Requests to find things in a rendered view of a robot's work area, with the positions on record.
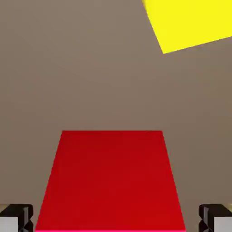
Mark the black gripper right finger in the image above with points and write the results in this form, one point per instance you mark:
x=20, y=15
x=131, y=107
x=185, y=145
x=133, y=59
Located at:
x=215, y=212

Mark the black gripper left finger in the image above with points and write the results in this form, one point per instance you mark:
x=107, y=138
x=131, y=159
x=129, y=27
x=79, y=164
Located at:
x=14, y=212

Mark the small red cube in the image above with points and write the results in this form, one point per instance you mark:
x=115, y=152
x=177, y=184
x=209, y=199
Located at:
x=110, y=181

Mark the small yellow cube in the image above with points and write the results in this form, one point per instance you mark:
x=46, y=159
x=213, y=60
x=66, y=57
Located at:
x=190, y=21

